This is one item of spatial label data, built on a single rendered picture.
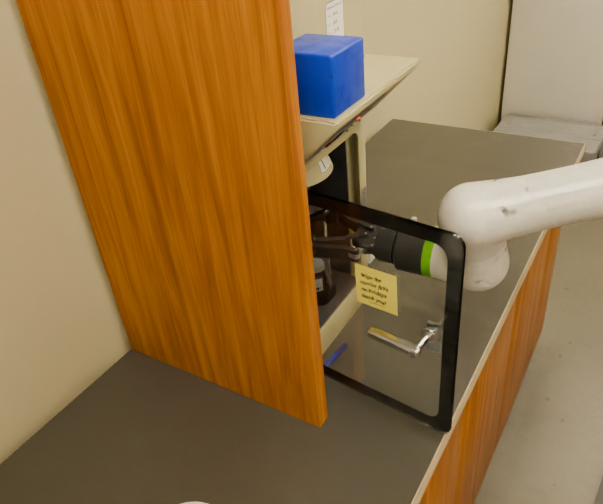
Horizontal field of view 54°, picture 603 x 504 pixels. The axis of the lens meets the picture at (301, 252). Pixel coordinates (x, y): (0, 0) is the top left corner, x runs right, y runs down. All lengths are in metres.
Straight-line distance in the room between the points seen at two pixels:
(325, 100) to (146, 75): 0.26
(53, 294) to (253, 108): 0.62
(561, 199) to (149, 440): 0.83
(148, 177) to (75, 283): 0.35
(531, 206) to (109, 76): 0.67
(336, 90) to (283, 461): 0.64
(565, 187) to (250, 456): 0.69
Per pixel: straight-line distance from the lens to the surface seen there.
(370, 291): 0.96
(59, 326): 1.29
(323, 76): 0.86
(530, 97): 4.12
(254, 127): 0.83
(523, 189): 0.97
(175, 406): 1.25
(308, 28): 1.00
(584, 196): 0.98
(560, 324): 2.90
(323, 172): 1.13
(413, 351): 0.91
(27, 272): 1.21
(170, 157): 0.97
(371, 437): 1.14
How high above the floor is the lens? 1.83
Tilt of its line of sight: 34 degrees down
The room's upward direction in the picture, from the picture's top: 6 degrees counter-clockwise
